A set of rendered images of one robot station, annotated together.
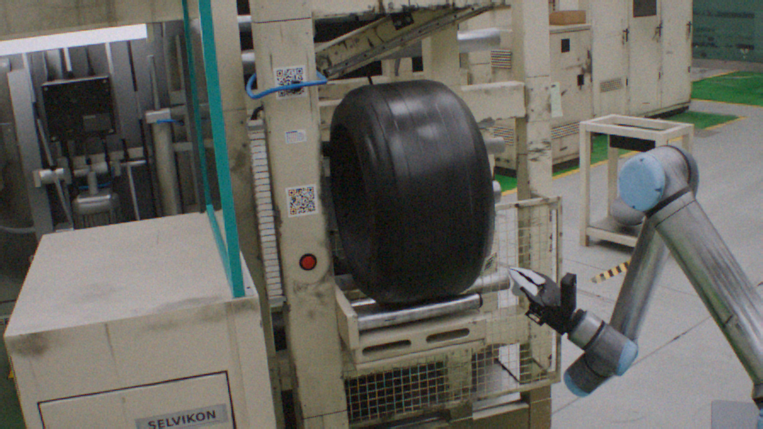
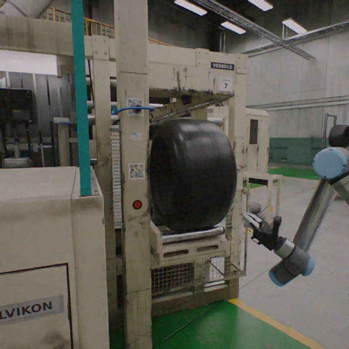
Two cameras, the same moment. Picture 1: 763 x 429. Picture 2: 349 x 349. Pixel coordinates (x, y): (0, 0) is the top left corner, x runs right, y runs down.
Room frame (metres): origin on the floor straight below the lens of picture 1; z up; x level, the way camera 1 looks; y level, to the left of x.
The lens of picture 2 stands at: (0.70, 0.11, 1.37)
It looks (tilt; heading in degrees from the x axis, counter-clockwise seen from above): 8 degrees down; 356
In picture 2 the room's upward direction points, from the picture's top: straight up
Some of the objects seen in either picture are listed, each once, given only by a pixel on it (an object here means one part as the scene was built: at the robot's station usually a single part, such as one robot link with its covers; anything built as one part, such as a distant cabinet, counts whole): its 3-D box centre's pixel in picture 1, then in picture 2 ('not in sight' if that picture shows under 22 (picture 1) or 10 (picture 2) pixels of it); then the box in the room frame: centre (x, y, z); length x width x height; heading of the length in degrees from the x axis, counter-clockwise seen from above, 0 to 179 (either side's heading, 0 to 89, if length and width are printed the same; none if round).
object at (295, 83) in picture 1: (286, 80); (132, 109); (1.94, 0.21, 1.51); 0.19 x 0.19 x 0.06; 15
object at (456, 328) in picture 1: (416, 334); (191, 246); (1.90, -0.07, 0.83); 0.36 x 0.09 x 0.06; 105
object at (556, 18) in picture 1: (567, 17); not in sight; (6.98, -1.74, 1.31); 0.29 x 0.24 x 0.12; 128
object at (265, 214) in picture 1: (266, 214); (116, 177); (1.89, 0.28, 1.19); 0.05 x 0.04 x 0.48; 15
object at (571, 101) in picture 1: (537, 97); not in sight; (6.90, -1.44, 0.62); 0.91 x 0.58 x 1.25; 128
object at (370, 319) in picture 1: (417, 311); (192, 234); (1.90, -0.07, 0.90); 0.35 x 0.05 x 0.05; 105
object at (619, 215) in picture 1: (634, 186); (258, 198); (4.65, -1.57, 0.40); 0.60 x 0.35 x 0.80; 38
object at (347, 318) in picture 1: (335, 303); (149, 229); (1.98, 0.14, 0.90); 0.40 x 0.03 x 0.10; 15
